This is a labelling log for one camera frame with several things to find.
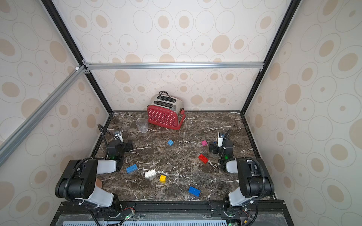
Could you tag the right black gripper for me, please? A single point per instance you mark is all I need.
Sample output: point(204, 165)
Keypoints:
point(213, 147)

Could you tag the blue long lego brick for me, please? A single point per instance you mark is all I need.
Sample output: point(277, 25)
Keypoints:
point(131, 169)

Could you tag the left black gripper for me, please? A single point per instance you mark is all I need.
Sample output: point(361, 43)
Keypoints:
point(127, 148)

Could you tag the magenta small lego brick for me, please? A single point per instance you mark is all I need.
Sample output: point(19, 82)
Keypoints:
point(204, 143)

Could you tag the red lego brick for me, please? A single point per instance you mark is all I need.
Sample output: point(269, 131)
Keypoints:
point(203, 159)

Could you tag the horizontal aluminium rail back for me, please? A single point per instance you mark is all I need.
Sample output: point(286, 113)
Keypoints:
point(171, 66)

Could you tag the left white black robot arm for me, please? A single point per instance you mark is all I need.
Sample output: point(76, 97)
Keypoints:
point(78, 181)

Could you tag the red polka dot toaster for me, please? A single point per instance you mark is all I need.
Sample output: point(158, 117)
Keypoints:
point(166, 111)

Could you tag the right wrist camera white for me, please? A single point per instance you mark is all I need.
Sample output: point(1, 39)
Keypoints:
point(220, 140)

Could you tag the blue lego brick front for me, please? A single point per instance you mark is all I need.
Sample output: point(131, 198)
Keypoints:
point(194, 191)

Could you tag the white long lego brick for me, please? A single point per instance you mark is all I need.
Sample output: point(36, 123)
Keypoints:
point(150, 173)

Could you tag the clear plastic cup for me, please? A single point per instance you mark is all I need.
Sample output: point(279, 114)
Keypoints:
point(142, 125)

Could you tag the light blue small lego brick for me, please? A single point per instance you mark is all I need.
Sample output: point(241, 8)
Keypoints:
point(170, 142)

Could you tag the yellow small lego brick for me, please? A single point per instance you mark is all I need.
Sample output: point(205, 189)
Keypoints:
point(162, 179)

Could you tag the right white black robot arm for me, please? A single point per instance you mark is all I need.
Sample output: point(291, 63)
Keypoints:
point(255, 182)

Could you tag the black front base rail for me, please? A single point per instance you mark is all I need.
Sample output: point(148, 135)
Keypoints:
point(178, 213)

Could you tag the diagonal aluminium rail left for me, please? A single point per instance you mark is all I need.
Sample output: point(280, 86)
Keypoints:
point(17, 137)

